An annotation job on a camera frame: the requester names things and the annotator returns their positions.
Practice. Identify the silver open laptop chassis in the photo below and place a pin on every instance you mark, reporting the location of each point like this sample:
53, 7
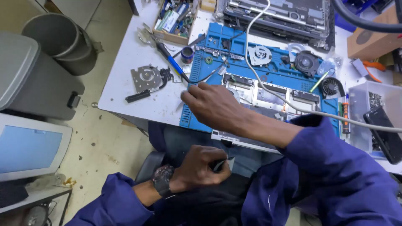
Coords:
270, 94

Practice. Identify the person's right fingers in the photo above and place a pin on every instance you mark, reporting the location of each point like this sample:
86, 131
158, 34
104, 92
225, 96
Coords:
196, 94

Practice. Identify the brown cardboard box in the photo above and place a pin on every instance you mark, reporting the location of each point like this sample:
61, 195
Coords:
373, 40

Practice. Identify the black fan impeller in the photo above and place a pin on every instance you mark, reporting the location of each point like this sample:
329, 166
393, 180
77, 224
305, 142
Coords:
330, 87

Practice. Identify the clear plastic bag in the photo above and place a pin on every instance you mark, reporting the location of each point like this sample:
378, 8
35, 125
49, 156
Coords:
146, 36

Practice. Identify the small side table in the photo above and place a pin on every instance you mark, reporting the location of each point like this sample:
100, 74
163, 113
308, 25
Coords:
34, 201

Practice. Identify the person's left hand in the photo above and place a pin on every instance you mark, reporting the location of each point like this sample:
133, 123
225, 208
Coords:
196, 169

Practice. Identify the grey round bin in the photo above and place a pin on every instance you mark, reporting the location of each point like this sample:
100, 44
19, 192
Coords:
59, 40

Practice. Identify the black phone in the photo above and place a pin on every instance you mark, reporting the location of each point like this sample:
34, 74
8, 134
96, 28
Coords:
384, 135

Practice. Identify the black wristwatch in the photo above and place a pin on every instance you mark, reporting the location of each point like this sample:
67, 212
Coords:
162, 180

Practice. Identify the blue repair mat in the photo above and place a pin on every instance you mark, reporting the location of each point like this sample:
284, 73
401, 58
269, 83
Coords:
276, 68

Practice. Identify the clear plastic container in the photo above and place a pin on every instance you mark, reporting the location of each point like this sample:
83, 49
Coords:
358, 100

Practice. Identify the orange black screwdriver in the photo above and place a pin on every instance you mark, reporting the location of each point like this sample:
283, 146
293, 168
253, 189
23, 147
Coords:
345, 117

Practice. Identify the person's blue work coat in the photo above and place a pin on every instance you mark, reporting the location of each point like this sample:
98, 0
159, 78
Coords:
329, 175

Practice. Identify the white laptop fan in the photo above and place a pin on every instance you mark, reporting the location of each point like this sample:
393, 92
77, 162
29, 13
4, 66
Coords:
260, 56

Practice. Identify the metal fan heatsink assembly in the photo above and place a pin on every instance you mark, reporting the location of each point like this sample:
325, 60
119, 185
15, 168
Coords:
146, 78

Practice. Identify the orange pliers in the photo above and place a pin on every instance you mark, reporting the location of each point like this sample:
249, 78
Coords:
373, 69

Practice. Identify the person's right hand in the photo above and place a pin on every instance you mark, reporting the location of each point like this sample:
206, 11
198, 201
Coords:
216, 106

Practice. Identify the stack of dismantled laptops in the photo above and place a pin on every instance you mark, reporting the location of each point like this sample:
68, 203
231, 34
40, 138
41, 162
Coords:
282, 18

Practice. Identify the black laptop fan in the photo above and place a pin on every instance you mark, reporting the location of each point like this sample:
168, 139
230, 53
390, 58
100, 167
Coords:
306, 63

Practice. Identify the black chair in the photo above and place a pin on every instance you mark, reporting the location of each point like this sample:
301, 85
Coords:
150, 166

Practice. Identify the person's left fingers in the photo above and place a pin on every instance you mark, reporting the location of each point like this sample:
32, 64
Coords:
216, 169

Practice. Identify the cardboard box of parts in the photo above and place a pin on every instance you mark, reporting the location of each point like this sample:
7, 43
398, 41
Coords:
174, 22

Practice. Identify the green pen tool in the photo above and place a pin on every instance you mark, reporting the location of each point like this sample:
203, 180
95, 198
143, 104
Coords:
318, 82

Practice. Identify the black strip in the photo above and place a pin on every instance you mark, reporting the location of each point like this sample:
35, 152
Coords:
228, 162

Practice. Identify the metal hinge bracket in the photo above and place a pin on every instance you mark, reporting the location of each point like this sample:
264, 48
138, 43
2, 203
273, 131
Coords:
216, 52

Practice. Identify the white monitor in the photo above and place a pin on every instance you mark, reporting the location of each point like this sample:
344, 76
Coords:
30, 147

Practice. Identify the small blue tin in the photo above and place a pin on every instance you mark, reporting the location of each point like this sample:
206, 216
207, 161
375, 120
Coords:
187, 55

